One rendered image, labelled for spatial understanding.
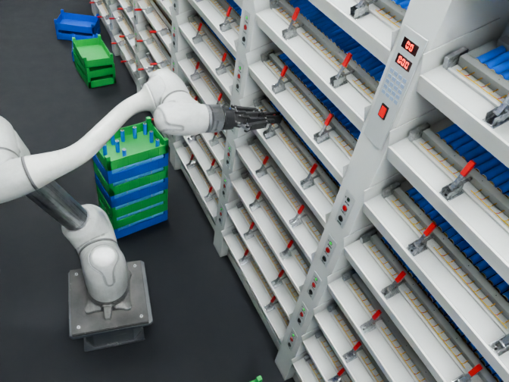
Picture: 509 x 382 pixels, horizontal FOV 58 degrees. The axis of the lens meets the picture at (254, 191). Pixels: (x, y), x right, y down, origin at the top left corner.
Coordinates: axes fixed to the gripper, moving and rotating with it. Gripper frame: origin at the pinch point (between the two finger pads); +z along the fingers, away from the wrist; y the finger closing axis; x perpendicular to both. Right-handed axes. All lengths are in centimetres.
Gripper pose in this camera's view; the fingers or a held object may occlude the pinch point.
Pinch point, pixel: (271, 117)
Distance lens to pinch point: 161.4
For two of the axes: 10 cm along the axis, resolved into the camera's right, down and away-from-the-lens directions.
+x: 3.0, -7.3, -6.1
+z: 8.5, -0.9, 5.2
